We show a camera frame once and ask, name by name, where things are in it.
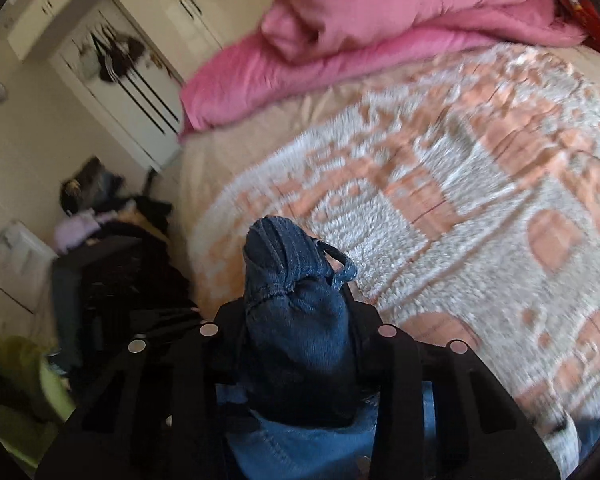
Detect white cabinet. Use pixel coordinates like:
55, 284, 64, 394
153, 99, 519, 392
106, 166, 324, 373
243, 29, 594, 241
0, 220, 56, 316

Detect red patterned cloth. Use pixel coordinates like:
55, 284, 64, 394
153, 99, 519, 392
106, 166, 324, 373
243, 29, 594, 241
545, 0, 600, 61

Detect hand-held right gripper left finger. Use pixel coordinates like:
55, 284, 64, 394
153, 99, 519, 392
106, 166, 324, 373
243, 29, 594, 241
35, 300, 261, 480

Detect pink quilt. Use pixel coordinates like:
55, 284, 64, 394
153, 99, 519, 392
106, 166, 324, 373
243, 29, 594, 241
179, 0, 588, 141

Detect yellow-green cloth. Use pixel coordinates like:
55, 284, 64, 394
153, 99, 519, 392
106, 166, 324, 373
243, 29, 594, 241
0, 335, 76, 461

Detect white door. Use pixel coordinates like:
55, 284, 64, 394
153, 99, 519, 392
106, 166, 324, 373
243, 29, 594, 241
50, 0, 186, 171

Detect dark clothes heap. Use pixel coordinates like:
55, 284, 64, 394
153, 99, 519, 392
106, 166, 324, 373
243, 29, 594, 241
50, 157, 201, 376

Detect blue denim pants lace trim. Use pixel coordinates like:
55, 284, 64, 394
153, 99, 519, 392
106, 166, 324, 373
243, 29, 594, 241
219, 215, 600, 480

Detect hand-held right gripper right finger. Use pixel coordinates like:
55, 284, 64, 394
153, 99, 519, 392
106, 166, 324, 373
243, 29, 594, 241
347, 295, 561, 480

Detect dark hanging clothes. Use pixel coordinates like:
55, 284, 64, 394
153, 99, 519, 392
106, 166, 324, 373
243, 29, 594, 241
77, 25, 156, 83

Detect peach and white bedspread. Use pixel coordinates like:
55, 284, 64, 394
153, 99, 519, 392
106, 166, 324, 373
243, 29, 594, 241
177, 42, 600, 466

